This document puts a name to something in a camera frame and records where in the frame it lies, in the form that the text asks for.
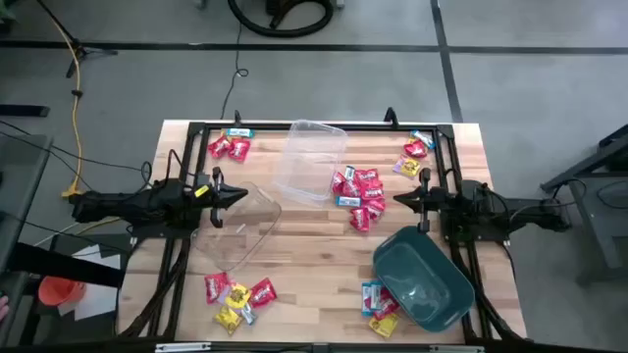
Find teal plastic bin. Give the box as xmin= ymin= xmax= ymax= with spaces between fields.
xmin=371 ymin=225 xmax=476 ymax=334

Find clear square plastic bin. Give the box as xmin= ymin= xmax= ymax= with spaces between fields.
xmin=272 ymin=119 xmax=349 ymax=207

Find yellow extension cord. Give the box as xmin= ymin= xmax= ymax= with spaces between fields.
xmin=48 ymin=14 xmax=87 ymax=200

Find black diagonal beam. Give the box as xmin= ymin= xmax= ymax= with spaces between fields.
xmin=8 ymin=241 xmax=127 ymax=289

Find black vacuum hose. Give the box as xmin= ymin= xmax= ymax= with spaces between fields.
xmin=226 ymin=0 xmax=336 ymax=39

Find silver metal bracket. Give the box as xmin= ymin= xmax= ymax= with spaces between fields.
xmin=154 ymin=341 xmax=212 ymax=353
xmin=429 ymin=344 xmax=486 ymax=353

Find black floor strip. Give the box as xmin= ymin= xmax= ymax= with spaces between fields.
xmin=0 ymin=103 xmax=51 ymax=119

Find thin black floor cable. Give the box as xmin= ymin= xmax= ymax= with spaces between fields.
xmin=219 ymin=22 xmax=250 ymax=122

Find orange bucket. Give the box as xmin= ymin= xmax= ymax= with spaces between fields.
xmin=37 ymin=276 xmax=87 ymax=308

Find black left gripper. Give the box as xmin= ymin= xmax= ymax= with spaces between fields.
xmin=194 ymin=166 xmax=249 ymax=229

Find black tripod stand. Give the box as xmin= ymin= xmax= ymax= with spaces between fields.
xmin=33 ymin=0 xmax=120 ymax=79

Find grey side table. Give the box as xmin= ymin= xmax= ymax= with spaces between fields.
xmin=0 ymin=132 xmax=54 ymax=276

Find clear long plastic bin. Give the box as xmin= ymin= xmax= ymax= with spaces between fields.
xmin=189 ymin=180 xmax=284 ymax=274

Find yellow candy packet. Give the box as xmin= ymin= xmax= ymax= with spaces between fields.
xmin=368 ymin=313 xmax=400 ymax=339
xmin=392 ymin=155 xmax=422 ymax=178
xmin=224 ymin=282 xmax=252 ymax=310
xmin=213 ymin=306 xmax=243 ymax=336

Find white paper sheets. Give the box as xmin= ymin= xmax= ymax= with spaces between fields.
xmin=57 ymin=243 xmax=122 ymax=323

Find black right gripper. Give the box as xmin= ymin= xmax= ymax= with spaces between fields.
xmin=392 ymin=167 xmax=446 ymax=234

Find white floor cable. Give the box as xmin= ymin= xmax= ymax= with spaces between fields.
xmin=32 ymin=209 xmax=124 ymax=247

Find dark grey metal desk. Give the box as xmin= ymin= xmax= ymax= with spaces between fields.
xmin=539 ymin=122 xmax=628 ymax=285

